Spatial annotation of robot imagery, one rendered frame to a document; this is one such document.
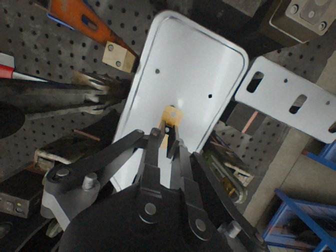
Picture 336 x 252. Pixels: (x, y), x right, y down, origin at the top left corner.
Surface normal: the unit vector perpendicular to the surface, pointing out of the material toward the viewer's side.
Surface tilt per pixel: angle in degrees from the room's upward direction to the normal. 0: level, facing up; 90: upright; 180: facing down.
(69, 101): 81
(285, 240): 0
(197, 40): 0
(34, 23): 0
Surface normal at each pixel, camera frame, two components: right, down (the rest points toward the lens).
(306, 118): -0.01, 0.31
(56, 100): 0.90, 0.43
